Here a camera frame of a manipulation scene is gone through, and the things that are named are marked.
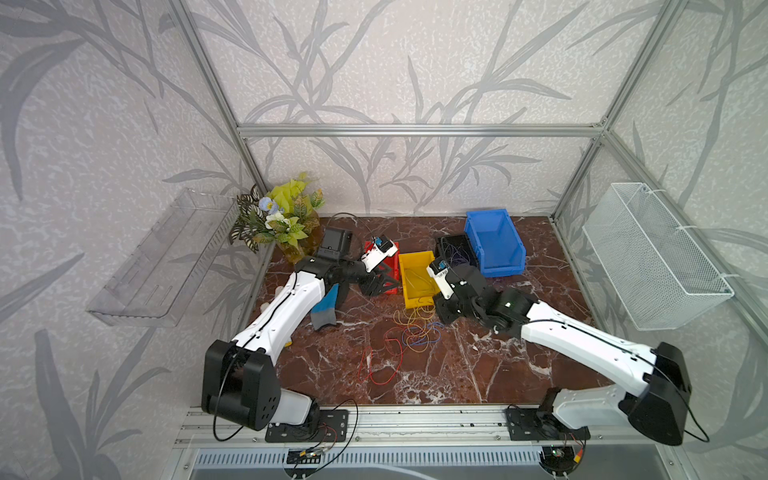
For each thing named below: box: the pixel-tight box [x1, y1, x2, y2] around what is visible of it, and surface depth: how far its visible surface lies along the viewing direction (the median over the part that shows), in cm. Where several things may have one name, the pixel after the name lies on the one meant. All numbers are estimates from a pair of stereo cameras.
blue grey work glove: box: [310, 283, 340, 330], surface depth 91 cm
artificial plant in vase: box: [230, 172, 326, 265], surface depth 91 cm
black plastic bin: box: [434, 234, 479, 268], surface depth 104 cm
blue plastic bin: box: [464, 209, 527, 278], surface depth 104 cm
